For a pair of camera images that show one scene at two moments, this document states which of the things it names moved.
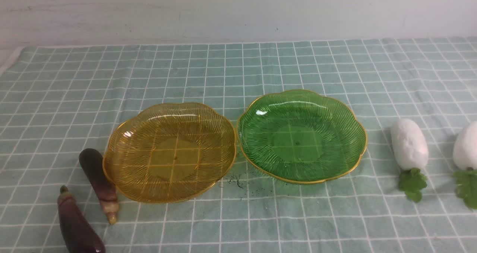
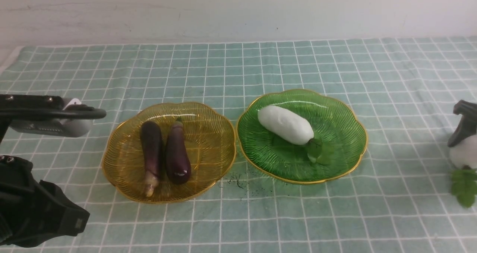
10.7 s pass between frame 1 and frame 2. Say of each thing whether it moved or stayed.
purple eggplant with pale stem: moved
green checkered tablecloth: stayed
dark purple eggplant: moved
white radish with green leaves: moved
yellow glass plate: stayed
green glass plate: stayed
